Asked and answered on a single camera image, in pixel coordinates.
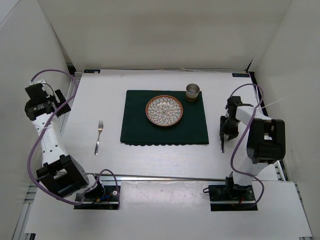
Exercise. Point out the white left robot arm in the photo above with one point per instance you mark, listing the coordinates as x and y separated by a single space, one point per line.
60 173

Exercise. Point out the silver table knife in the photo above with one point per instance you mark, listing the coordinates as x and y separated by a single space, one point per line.
222 149

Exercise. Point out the dark green cloth napkin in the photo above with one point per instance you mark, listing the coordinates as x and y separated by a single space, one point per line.
138 130

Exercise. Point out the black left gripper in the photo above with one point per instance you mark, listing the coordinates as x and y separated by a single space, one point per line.
59 94

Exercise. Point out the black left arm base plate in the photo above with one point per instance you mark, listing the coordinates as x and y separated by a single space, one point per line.
104 196

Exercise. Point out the metal cup with cork base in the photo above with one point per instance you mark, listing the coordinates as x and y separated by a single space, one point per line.
192 91

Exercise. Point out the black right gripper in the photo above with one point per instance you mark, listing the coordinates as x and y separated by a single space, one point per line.
223 129

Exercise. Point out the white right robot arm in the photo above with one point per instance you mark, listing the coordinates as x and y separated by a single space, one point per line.
266 143

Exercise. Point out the silver fork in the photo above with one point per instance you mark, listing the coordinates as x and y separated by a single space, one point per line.
100 130

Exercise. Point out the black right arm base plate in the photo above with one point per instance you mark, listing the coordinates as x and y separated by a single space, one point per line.
222 200

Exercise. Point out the floral patterned ceramic plate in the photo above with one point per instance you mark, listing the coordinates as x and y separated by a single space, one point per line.
164 110

